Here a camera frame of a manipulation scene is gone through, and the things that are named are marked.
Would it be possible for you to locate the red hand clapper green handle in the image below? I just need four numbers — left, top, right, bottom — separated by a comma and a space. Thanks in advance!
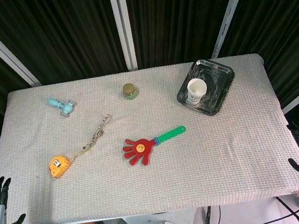
120, 125, 191, 169

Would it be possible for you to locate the yellow tape measure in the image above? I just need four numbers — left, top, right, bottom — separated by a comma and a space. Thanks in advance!
47, 154, 74, 180

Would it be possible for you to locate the teal massage roller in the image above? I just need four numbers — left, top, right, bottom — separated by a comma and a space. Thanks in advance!
47, 94, 78, 121

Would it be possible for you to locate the black metal tray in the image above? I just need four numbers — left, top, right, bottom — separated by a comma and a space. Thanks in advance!
171, 54, 241, 121

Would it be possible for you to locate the white paper cup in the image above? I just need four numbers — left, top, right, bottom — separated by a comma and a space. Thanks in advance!
184, 76, 210, 106

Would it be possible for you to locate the beige waffle weave tablecloth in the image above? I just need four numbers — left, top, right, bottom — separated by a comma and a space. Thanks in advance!
0, 46, 299, 224

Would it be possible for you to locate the green jar gold lid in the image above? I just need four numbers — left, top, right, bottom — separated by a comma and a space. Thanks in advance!
121, 81, 141, 102

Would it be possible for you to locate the black curtain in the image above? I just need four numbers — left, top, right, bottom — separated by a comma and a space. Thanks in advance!
0, 0, 299, 173

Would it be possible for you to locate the braided rope lanyard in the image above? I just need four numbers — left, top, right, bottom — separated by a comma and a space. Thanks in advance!
64, 113, 119, 162

